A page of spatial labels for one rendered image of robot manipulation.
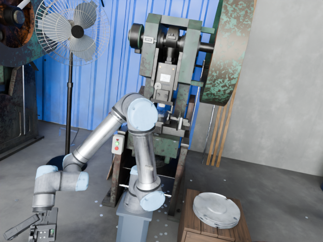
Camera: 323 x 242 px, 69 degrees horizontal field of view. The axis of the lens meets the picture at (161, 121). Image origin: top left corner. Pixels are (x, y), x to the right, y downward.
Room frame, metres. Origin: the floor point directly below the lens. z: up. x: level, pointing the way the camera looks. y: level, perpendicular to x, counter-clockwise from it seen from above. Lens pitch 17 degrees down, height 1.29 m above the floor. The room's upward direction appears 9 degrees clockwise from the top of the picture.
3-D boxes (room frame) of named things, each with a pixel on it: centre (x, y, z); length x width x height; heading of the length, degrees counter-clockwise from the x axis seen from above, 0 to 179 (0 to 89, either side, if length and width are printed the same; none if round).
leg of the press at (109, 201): (2.05, 0.27, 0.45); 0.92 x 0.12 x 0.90; 175
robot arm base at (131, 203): (1.09, 0.06, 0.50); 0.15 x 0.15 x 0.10
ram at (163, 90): (1.85, 0.02, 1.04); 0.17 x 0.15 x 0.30; 175
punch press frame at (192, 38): (2.03, 0.00, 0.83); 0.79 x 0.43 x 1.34; 175
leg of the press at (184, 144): (2.01, -0.26, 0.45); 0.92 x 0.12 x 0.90; 175
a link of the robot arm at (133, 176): (1.09, 0.05, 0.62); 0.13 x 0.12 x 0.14; 25
